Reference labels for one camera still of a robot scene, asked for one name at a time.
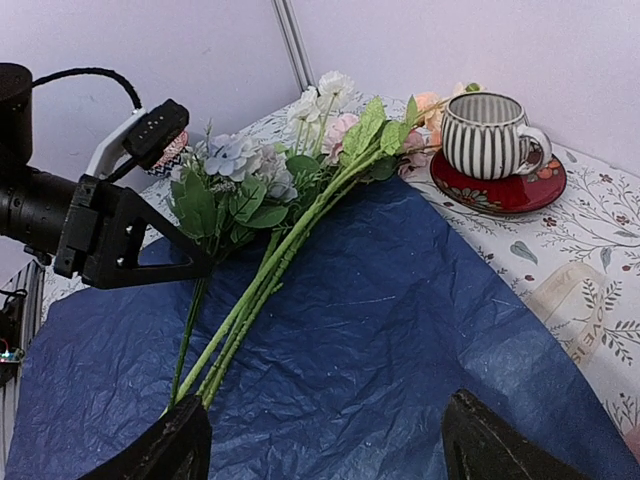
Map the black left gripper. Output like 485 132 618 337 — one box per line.
1 62 213 290

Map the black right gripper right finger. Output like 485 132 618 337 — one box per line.
442 389 586 480

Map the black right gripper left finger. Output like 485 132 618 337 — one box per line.
83 395 212 480

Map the artificial flower bouquet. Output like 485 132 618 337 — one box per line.
169 71 448 406

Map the blue wrapping paper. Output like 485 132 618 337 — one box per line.
6 179 639 479

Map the cream printed ribbon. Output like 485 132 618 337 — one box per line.
525 262 622 371

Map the dark red saucer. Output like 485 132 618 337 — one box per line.
429 152 567 216

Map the striped ceramic cup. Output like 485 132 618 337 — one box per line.
441 91 552 181

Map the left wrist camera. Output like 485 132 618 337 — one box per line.
85 99 190 183

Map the left aluminium frame post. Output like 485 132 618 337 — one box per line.
271 0 315 92

